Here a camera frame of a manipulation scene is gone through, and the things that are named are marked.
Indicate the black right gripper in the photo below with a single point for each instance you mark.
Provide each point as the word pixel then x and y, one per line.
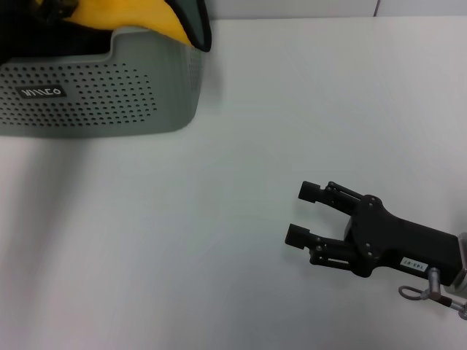
pixel 397 240

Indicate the yellow and dark green towel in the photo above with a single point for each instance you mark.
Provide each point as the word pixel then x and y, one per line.
pixel 160 18

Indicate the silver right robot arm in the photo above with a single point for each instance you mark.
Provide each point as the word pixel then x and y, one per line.
pixel 459 270

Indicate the grey perforated storage box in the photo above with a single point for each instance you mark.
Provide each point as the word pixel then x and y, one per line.
pixel 91 95

